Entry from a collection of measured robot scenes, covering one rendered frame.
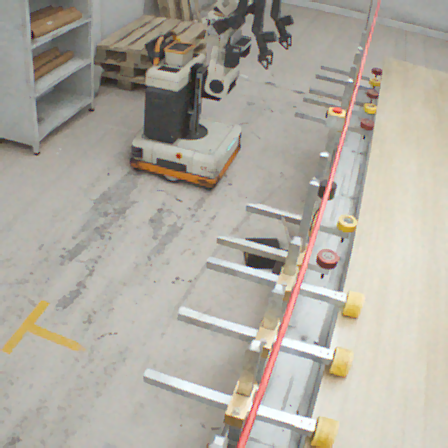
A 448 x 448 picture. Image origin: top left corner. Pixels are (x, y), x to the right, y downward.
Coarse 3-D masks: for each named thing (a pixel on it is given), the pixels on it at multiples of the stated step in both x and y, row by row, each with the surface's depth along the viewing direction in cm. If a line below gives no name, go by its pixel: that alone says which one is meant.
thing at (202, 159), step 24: (216, 120) 403; (144, 144) 368; (168, 144) 367; (192, 144) 370; (216, 144) 373; (240, 144) 411; (144, 168) 378; (168, 168) 372; (192, 168) 365; (216, 168) 361
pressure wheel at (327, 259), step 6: (318, 252) 189; (324, 252) 190; (330, 252) 190; (318, 258) 187; (324, 258) 187; (330, 258) 187; (336, 258) 187; (318, 264) 188; (324, 264) 186; (330, 264) 185; (336, 264) 188
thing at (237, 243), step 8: (224, 240) 198; (232, 240) 197; (240, 240) 198; (240, 248) 197; (248, 248) 196; (256, 248) 195; (264, 248) 195; (272, 248) 196; (264, 256) 196; (272, 256) 195; (280, 256) 193; (312, 264) 191; (320, 272) 191; (328, 272) 190
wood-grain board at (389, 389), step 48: (384, 96) 322; (432, 96) 335; (384, 144) 266; (432, 144) 274; (384, 192) 228; (432, 192) 233; (384, 240) 199; (432, 240) 203; (384, 288) 177; (432, 288) 179; (336, 336) 158; (384, 336) 159; (432, 336) 160; (336, 384) 143; (384, 384) 144; (432, 384) 145; (384, 432) 131; (432, 432) 131
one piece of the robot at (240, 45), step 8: (240, 32) 338; (232, 40) 325; (240, 40) 336; (248, 40) 338; (224, 48) 329; (232, 48) 325; (240, 48) 324; (248, 48) 348; (232, 56) 328; (240, 56) 353; (224, 64) 333; (232, 64) 332
